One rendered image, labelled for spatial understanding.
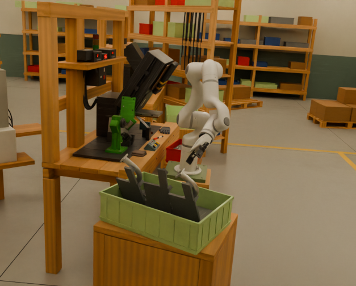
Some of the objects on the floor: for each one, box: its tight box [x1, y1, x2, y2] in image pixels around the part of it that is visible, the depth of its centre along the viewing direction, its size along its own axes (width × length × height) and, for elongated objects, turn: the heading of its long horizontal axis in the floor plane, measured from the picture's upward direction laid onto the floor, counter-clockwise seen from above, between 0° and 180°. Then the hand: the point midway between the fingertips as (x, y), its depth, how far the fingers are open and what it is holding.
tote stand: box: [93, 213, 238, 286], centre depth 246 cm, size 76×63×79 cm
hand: (193, 158), depth 210 cm, fingers open, 8 cm apart
